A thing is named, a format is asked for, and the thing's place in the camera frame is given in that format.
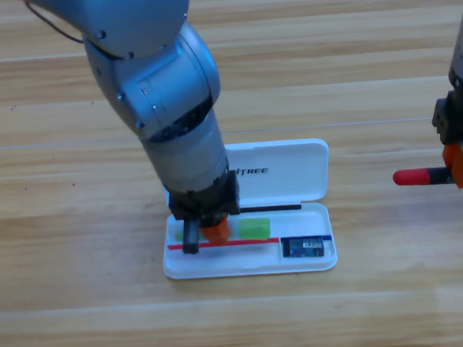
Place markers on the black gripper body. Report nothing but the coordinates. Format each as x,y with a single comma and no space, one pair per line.
205,201
460,118

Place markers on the black marker with red cap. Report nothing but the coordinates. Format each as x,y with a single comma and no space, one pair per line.
410,177

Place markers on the white Unitree pencil case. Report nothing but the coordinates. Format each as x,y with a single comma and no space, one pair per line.
287,169

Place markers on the green capped glue stick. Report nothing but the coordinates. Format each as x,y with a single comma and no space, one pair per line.
255,229

